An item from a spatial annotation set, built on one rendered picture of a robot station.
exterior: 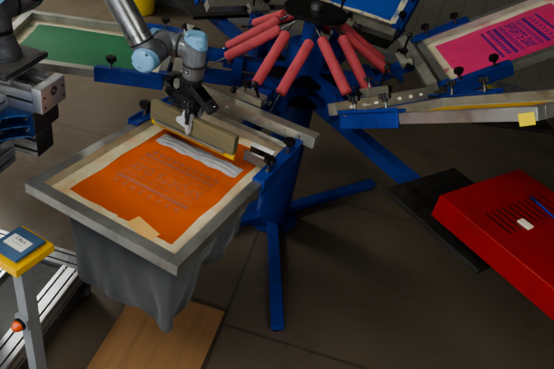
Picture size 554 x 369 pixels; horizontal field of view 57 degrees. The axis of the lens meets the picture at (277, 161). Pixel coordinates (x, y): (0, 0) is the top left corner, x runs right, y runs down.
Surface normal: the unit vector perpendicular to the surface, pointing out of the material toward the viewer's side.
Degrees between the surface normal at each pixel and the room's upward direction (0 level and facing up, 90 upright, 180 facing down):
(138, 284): 96
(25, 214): 0
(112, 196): 0
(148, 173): 0
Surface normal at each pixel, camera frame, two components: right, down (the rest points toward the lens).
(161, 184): 0.17, -0.81
